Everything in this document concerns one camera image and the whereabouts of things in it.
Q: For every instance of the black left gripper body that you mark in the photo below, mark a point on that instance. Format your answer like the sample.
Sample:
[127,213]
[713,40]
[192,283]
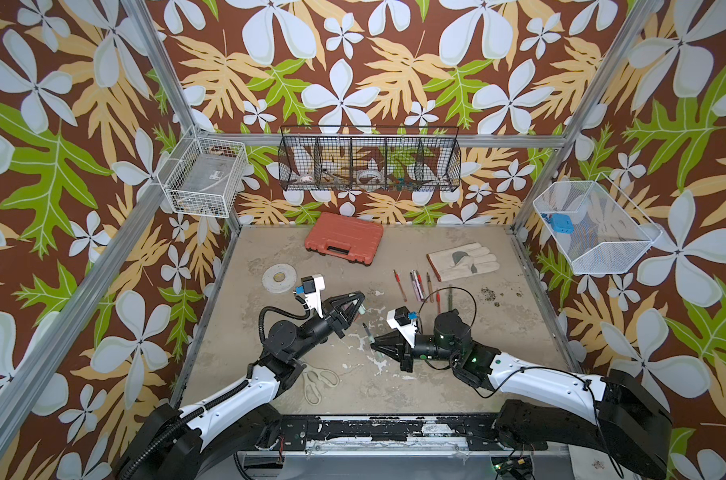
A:
[332,324]

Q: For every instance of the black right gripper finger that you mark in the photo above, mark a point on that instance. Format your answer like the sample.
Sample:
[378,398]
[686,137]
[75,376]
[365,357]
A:
[403,359]
[391,341]

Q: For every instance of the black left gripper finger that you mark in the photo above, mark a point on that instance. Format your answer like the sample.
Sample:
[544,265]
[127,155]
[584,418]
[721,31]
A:
[350,312]
[355,297]

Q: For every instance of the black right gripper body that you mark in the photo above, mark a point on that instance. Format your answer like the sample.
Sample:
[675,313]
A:
[404,348]

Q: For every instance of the tan brown pen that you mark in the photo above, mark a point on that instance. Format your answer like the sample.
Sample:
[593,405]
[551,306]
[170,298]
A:
[431,291]

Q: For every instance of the red gel pen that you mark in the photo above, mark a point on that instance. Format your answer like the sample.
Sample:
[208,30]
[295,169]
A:
[400,286]

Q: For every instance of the pink marker pen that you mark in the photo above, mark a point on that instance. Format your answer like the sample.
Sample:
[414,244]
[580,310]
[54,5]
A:
[414,285]

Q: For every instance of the light green pen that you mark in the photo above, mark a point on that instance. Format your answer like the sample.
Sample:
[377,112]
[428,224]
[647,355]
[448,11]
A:
[369,334]

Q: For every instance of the brown white marker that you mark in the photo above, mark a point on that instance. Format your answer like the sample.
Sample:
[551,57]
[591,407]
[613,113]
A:
[417,285]

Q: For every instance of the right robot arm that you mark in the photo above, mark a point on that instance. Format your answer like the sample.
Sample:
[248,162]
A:
[613,414]

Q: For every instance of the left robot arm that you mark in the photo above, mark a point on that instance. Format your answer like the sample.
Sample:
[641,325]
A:
[172,443]

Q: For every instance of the white tape roll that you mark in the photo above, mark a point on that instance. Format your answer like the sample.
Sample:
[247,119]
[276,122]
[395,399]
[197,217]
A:
[279,278]

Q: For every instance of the red plastic tool case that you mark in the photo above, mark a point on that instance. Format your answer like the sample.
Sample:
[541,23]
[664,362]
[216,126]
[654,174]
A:
[352,239]

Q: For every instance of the white canvas work glove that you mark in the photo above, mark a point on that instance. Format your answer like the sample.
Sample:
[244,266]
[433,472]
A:
[462,262]

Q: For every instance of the blue object in basket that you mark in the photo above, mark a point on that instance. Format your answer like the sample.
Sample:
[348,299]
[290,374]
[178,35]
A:
[561,223]

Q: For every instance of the white mesh basket right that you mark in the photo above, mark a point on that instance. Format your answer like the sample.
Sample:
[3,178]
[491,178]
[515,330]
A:
[612,233]

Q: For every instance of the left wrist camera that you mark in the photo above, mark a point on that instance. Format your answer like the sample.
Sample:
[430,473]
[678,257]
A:
[310,292]

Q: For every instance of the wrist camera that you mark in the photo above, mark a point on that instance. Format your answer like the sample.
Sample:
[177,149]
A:
[310,292]
[405,325]

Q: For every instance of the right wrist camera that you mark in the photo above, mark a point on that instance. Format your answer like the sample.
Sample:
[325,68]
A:
[405,325]

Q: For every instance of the beige handled scissors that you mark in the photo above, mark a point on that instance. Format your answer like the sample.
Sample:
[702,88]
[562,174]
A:
[314,379]

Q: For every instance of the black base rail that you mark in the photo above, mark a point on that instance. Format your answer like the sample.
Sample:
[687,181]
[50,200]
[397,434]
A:
[295,433]

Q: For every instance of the black wire basket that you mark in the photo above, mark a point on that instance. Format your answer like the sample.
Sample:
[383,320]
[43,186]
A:
[370,158]

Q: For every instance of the white wire basket left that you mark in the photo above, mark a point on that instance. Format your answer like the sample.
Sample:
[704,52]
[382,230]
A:
[203,175]

